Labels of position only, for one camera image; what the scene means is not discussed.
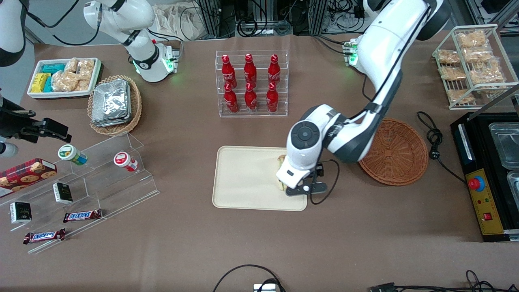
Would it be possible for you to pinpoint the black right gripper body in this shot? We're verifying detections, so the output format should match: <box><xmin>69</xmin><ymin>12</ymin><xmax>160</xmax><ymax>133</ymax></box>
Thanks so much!
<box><xmin>0</xmin><ymin>96</ymin><xmax>42</xmax><ymax>142</ymax></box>

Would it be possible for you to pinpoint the plastic-wrapped sandwich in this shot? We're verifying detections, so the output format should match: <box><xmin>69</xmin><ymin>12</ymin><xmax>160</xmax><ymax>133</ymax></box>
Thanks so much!
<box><xmin>277</xmin><ymin>154</ymin><xmax>287</xmax><ymax>191</ymax></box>

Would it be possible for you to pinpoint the cream plastic tray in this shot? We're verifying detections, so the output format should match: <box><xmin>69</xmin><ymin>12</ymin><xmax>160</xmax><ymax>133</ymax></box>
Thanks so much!
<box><xmin>212</xmin><ymin>146</ymin><xmax>309</xmax><ymax>212</ymax></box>

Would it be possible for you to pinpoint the brown wicker basket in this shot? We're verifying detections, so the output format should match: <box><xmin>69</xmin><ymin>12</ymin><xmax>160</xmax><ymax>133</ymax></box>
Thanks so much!
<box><xmin>359</xmin><ymin>118</ymin><xmax>429</xmax><ymax>187</ymax></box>

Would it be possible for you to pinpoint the light wicker basket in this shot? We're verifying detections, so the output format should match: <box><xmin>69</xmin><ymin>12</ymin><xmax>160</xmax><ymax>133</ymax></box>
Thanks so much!
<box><xmin>87</xmin><ymin>75</ymin><xmax>142</xmax><ymax>136</ymax></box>

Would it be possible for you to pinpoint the green-lidded cup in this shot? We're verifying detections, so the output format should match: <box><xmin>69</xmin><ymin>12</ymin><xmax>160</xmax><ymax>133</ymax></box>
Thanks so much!
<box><xmin>58</xmin><ymin>144</ymin><xmax>88</xmax><ymax>166</ymax></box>

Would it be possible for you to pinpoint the white rectangular snack bin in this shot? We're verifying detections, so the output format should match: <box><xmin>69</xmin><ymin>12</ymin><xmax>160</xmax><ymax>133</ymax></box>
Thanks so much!
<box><xmin>27</xmin><ymin>58</ymin><xmax>102</xmax><ymax>100</ymax></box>

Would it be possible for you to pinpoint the yellow snack packet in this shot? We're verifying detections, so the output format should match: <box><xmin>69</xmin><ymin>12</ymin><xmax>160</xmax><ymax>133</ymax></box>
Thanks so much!
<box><xmin>32</xmin><ymin>73</ymin><xmax>51</xmax><ymax>93</ymax></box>

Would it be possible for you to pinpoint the red cookie box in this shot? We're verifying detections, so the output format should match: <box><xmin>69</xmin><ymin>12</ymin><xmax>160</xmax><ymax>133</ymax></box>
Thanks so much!
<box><xmin>0</xmin><ymin>158</ymin><xmax>58</xmax><ymax>198</ymax></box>

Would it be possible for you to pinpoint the small black box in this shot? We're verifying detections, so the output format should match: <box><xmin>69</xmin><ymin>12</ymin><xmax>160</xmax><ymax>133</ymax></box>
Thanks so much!
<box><xmin>53</xmin><ymin>182</ymin><xmax>73</xmax><ymax>204</ymax></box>
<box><xmin>9</xmin><ymin>202</ymin><xmax>32</xmax><ymax>224</ymax></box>

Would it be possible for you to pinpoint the clear acrylic bottle rack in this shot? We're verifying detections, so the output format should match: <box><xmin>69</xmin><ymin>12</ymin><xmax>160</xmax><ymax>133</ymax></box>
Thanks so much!
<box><xmin>215</xmin><ymin>50</ymin><xmax>289</xmax><ymax>118</ymax></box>

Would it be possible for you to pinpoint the red-lidded cup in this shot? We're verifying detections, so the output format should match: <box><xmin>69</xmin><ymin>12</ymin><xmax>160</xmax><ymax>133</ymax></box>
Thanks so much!
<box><xmin>114</xmin><ymin>151</ymin><xmax>139</xmax><ymax>172</ymax></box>

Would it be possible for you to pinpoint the red cola bottle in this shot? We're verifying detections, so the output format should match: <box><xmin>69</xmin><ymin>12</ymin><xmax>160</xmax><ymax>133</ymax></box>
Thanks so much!
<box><xmin>224</xmin><ymin>83</ymin><xmax>239</xmax><ymax>113</ymax></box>
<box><xmin>222</xmin><ymin>55</ymin><xmax>237</xmax><ymax>88</ymax></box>
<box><xmin>244</xmin><ymin>54</ymin><xmax>257</xmax><ymax>86</ymax></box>
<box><xmin>268</xmin><ymin>54</ymin><xmax>281</xmax><ymax>86</ymax></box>
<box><xmin>244</xmin><ymin>83</ymin><xmax>257</xmax><ymax>112</ymax></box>
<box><xmin>266</xmin><ymin>82</ymin><xmax>279</xmax><ymax>113</ymax></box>

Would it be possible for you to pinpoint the clear acrylic stepped display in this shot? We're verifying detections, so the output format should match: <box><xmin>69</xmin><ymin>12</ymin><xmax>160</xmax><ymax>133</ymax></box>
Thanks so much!
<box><xmin>0</xmin><ymin>132</ymin><xmax>160</xmax><ymax>254</ymax></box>

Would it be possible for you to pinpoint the Snickers bar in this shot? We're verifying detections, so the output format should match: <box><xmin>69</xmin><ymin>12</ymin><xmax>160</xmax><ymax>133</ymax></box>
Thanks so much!
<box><xmin>63</xmin><ymin>209</ymin><xmax>103</xmax><ymax>223</ymax></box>
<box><xmin>23</xmin><ymin>228</ymin><xmax>66</xmax><ymax>245</ymax></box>

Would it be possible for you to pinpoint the black machine with yellow panel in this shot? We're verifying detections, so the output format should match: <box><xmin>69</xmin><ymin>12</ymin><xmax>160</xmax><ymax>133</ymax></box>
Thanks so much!
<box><xmin>450</xmin><ymin>109</ymin><xmax>519</xmax><ymax>243</ymax></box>

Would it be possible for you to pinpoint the steel pan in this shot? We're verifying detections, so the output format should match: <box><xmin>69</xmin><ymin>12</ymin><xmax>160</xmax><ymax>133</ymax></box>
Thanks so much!
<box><xmin>507</xmin><ymin>170</ymin><xmax>519</xmax><ymax>203</ymax></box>
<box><xmin>489</xmin><ymin>123</ymin><xmax>519</xmax><ymax>169</ymax></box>

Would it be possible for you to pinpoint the grey metal bar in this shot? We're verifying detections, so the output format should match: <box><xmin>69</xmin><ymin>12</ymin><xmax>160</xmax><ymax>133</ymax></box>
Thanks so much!
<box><xmin>478</xmin><ymin>85</ymin><xmax>519</xmax><ymax>110</ymax></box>

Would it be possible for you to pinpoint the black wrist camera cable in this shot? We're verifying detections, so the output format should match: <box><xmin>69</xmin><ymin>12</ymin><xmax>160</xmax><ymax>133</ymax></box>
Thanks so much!
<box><xmin>310</xmin><ymin>159</ymin><xmax>341</xmax><ymax>205</ymax></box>

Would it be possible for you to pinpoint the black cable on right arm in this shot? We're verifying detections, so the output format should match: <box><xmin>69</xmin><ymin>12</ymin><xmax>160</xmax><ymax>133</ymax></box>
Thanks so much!
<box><xmin>24</xmin><ymin>0</ymin><xmax>103</xmax><ymax>46</ymax></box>

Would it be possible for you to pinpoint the black looped cable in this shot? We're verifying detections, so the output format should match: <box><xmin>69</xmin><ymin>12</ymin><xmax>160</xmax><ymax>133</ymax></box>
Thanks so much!
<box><xmin>213</xmin><ymin>264</ymin><xmax>286</xmax><ymax>292</ymax></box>

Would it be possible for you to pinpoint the black power cable with plug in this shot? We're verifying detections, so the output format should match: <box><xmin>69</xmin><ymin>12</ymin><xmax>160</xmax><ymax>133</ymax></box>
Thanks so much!
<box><xmin>417</xmin><ymin>111</ymin><xmax>467</xmax><ymax>184</ymax></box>

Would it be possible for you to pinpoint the black cable with connector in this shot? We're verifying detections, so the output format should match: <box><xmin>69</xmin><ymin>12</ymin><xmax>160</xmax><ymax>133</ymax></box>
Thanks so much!
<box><xmin>369</xmin><ymin>270</ymin><xmax>519</xmax><ymax>292</ymax></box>

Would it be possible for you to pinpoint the black cable bundle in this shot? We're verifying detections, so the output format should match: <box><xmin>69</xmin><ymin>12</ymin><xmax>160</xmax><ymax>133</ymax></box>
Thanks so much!
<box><xmin>235</xmin><ymin>0</ymin><xmax>294</xmax><ymax>37</ymax></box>

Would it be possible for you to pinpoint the white wire rack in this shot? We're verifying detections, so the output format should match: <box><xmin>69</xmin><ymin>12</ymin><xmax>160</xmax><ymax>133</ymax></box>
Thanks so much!
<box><xmin>432</xmin><ymin>24</ymin><xmax>519</xmax><ymax>110</ymax></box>

